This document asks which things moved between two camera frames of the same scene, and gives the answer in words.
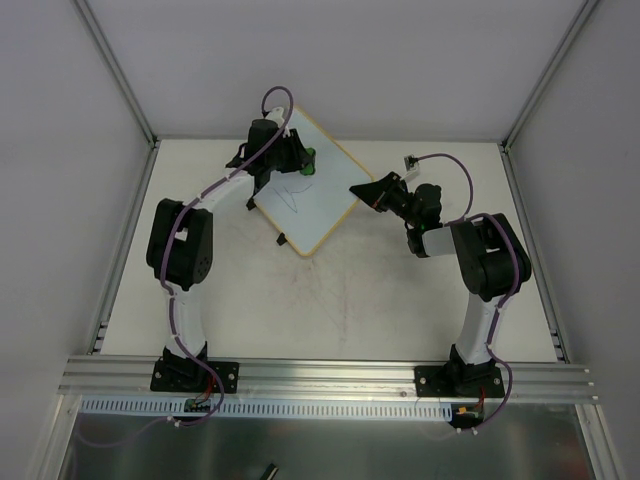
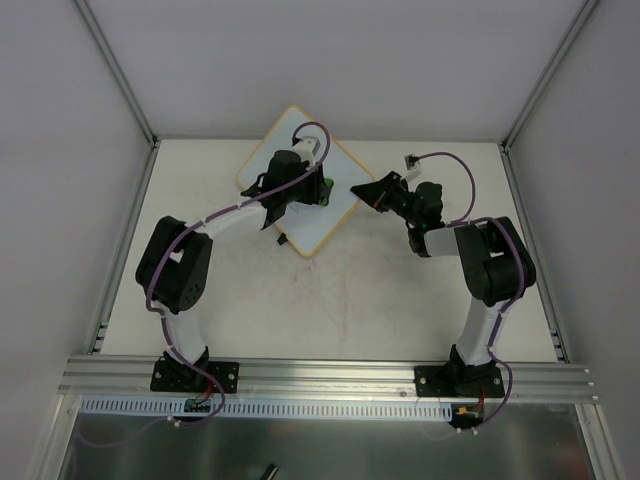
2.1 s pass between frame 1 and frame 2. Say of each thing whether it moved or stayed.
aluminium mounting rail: stayed
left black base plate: stayed
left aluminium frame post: stayed
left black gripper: moved
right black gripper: stayed
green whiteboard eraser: moved
